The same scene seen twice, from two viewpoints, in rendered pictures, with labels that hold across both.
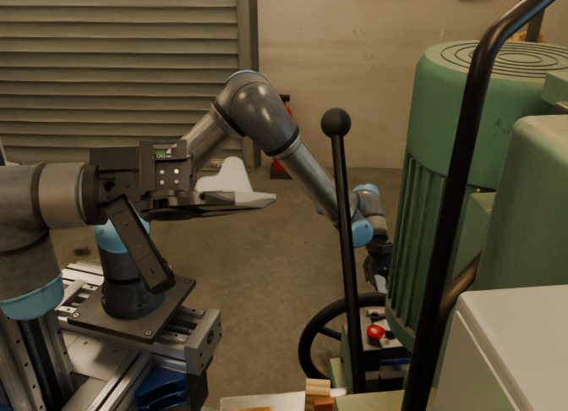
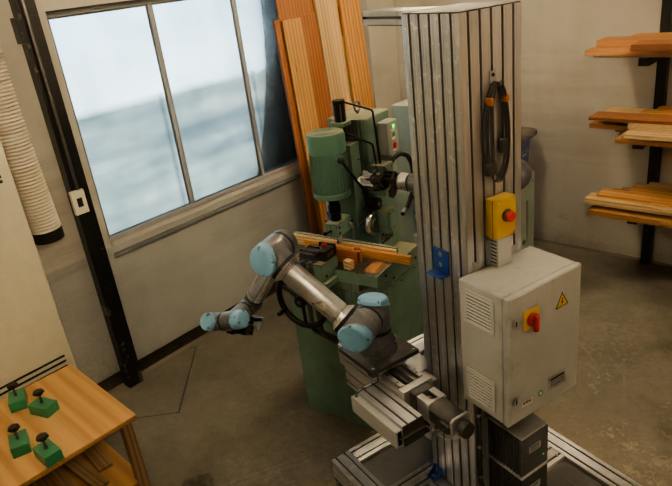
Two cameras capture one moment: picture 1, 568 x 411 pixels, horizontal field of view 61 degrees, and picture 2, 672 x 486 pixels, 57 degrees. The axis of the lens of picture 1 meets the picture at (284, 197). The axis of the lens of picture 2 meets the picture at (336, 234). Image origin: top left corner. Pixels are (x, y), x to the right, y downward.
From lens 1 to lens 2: 305 cm
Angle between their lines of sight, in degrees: 114
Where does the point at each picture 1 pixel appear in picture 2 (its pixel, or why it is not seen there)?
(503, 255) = (370, 133)
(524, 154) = (368, 121)
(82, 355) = (417, 363)
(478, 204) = (351, 144)
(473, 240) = (353, 150)
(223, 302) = not seen: outside the picture
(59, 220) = not seen: hidden behind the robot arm
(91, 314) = (405, 346)
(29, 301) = not seen: hidden behind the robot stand
